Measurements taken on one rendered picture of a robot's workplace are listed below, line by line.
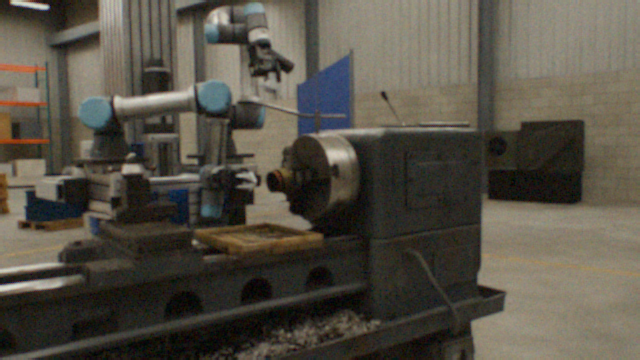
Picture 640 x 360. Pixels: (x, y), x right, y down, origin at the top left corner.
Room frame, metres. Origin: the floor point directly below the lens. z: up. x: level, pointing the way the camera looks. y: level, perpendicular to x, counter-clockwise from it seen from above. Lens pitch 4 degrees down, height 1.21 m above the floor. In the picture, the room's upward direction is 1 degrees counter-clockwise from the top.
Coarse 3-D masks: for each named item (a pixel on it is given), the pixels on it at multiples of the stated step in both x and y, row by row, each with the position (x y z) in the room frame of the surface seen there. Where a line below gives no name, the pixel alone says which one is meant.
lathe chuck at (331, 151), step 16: (304, 144) 1.95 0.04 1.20; (320, 144) 1.87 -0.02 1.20; (336, 144) 1.89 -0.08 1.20; (304, 160) 1.95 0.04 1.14; (320, 160) 1.87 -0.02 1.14; (336, 160) 1.84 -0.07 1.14; (320, 192) 1.87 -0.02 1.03; (336, 192) 1.83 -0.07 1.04; (304, 208) 1.96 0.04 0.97; (320, 208) 1.87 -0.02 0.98; (336, 208) 1.87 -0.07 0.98
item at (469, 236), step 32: (480, 224) 2.19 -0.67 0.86; (384, 256) 1.88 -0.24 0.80; (448, 256) 2.06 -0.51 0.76; (480, 256) 2.19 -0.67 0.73; (384, 288) 1.88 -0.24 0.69; (416, 288) 1.97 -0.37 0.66; (448, 288) 2.07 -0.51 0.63; (384, 320) 1.88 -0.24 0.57; (384, 352) 1.92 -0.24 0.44; (416, 352) 2.01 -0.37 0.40
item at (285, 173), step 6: (282, 168) 1.88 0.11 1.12; (288, 168) 1.87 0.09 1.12; (270, 174) 1.85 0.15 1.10; (276, 174) 1.84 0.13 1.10; (282, 174) 1.85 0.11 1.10; (288, 174) 1.86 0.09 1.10; (270, 180) 1.89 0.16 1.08; (276, 180) 1.83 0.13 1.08; (282, 180) 1.84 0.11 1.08; (288, 180) 1.85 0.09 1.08; (270, 186) 1.88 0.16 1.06; (276, 186) 1.83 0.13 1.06; (282, 186) 1.85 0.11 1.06; (288, 186) 1.85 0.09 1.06; (294, 186) 1.90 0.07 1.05
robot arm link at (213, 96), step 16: (208, 80) 1.97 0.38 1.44; (96, 96) 1.92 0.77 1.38; (112, 96) 1.95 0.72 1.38; (144, 96) 1.97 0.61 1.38; (160, 96) 1.96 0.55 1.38; (176, 96) 1.96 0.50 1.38; (192, 96) 1.95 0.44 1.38; (208, 96) 1.95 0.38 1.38; (224, 96) 1.96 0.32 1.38; (80, 112) 1.90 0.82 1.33; (96, 112) 1.90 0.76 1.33; (112, 112) 1.92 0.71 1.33; (128, 112) 1.94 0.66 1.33; (144, 112) 1.95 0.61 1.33; (160, 112) 1.96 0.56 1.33; (176, 112) 1.98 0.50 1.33; (208, 112) 1.99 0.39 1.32; (96, 128) 1.91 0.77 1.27
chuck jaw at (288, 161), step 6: (288, 150) 1.97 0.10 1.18; (294, 150) 1.99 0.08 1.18; (288, 156) 1.95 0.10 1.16; (294, 156) 1.97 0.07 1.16; (282, 162) 1.96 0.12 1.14; (288, 162) 1.93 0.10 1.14; (294, 162) 1.94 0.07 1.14; (300, 162) 1.96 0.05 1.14; (294, 168) 1.92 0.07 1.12; (300, 168) 1.94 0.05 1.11; (306, 168) 1.96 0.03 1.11
